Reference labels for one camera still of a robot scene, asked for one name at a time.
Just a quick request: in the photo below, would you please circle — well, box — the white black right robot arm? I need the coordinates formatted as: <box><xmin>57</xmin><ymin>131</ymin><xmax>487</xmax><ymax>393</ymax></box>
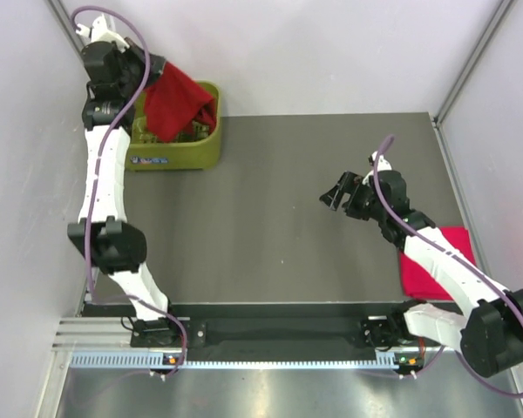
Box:
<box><xmin>319</xmin><ymin>153</ymin><xmax>523</xmax><ymax>378</ymax></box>

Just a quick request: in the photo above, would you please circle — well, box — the slotted grey cable duct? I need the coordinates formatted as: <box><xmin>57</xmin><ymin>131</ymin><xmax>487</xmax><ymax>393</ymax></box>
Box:
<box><xmin>69</xmin><ymin>351</ymin><xmax>424</xmax><ymax>371</ymax></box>

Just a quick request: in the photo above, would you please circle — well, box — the aluminium frame rail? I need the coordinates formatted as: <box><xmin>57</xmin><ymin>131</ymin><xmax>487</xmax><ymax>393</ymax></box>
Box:
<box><xmin>52</xmin><ymin>317</ymin><xmax>182</xmax><ymax>352</ymax></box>

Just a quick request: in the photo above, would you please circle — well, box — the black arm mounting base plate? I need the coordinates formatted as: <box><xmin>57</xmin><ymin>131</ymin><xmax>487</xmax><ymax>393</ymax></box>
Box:
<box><xmin>80</xmin><ymin>298</ymin><xmax>463</xmax><ymax>361</ymax></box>

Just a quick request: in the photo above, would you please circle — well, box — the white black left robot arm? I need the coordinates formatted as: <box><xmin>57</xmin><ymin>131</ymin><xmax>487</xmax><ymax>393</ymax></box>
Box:
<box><xmin>67</xmin><ymin>38</ymin><xmax>187</xmax><ymax>347</ymax></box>

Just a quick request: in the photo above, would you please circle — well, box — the red t shirt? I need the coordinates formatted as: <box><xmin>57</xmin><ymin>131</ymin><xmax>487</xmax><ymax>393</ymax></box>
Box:
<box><xmin>144</xmin><ymin>62</ymin><xmax>217</xmax><ymax>143</ymax></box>

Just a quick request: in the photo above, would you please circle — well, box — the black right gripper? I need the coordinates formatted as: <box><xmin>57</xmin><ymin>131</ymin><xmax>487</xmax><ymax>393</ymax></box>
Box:
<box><xmin>319</xmin><ymin>172</ymin><xmax>386</xmax><ymax>223</ymax></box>

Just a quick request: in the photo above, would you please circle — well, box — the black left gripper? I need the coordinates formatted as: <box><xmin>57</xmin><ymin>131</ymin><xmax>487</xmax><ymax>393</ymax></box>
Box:
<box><xmin>112</xmin><ymin>37</ymin><xmax>165</xmax><ymax>97</ymax></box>

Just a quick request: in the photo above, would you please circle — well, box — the folded pink t shirt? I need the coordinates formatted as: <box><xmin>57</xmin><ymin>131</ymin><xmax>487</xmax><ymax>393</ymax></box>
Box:
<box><xmin>399</xmin><ymin>226</ymin><xmax>476</xmax><ymax>301</ymax></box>

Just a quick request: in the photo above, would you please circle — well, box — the olive green plastic basket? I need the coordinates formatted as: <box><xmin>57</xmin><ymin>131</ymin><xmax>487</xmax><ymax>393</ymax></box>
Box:
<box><xmin>125</xmin><ymin>80</ymin><xmax>222</xmax><ymax>172</ymax></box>

